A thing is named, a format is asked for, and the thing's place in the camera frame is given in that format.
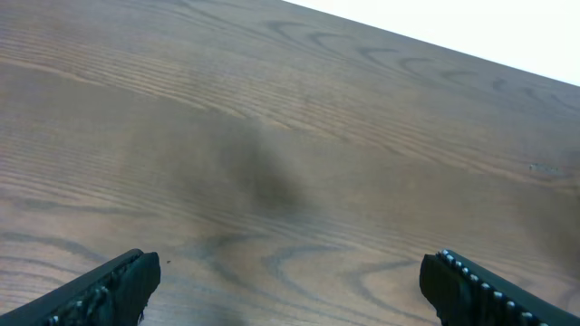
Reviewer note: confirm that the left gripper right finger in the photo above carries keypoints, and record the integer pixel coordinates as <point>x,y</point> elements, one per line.
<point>465,294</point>

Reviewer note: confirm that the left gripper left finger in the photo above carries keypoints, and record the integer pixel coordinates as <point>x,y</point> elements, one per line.
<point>113,294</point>

